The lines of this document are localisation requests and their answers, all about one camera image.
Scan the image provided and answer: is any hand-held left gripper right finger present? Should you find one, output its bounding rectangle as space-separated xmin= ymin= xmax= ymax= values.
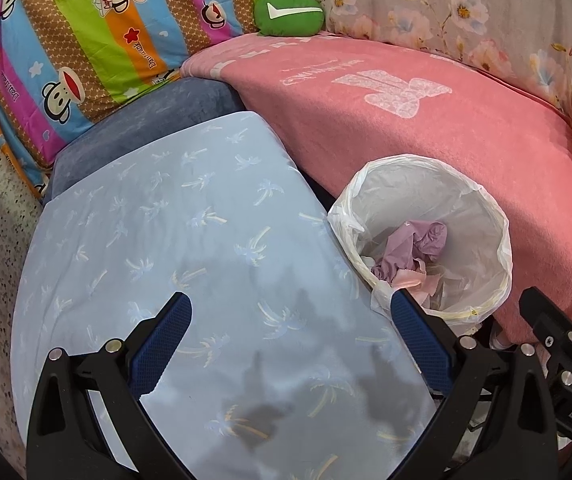
xmin=391 ymin=288 xmax=559 ymax=480

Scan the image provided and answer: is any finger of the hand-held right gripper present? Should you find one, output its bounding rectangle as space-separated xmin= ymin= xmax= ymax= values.
xmin=518 ymin=286 xmax=572 ymax=361

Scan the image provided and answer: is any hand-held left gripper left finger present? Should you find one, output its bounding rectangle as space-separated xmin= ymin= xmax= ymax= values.
xmin=26 ymin=292 xmax=194 ymax=480

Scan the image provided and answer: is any pink cloth piece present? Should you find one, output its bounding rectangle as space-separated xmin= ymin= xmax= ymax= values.
xmin=391 ymin=267 xmax=442 ymax=306

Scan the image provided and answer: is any mauve cloth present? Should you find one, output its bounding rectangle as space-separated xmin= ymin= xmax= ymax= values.
xmin=371 ymin=220 xmax=449 ymax=283

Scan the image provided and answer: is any white bin with plastic liner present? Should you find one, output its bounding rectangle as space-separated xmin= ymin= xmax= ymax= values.
xmin=327 ymin=154 xmax=512 ymax=323

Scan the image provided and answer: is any light blue palm-print cloth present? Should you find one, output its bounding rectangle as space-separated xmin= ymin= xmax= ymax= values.
xmin=10 ymin=111 xmax=442 ymax=480

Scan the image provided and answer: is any pink blanket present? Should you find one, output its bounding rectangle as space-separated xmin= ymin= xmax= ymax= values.
xmin=181 ymin=32 xmax=572 ymax=356

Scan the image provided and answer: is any blue-grey seat cushion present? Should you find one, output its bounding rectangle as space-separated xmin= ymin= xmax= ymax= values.
xmin=43 ymin=76 xmax=247 ymax=206

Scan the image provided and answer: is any striped monkey-print pillow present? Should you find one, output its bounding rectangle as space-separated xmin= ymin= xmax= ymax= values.
xmin=0 ymin=0 xmax=267 ymax=196

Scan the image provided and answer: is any grey floral quilt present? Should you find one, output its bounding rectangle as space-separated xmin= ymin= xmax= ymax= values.
xmin=263 ymin=0 xmax=572 ymax=111

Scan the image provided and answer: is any green round cushion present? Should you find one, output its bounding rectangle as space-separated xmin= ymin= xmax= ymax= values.
xmin=254 ymin=0 xmax=325 ymax=38

